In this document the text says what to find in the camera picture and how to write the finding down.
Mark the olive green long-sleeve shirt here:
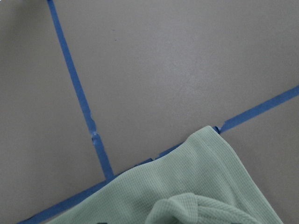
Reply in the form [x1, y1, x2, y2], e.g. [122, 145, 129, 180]
[52, 126, 281, 224]

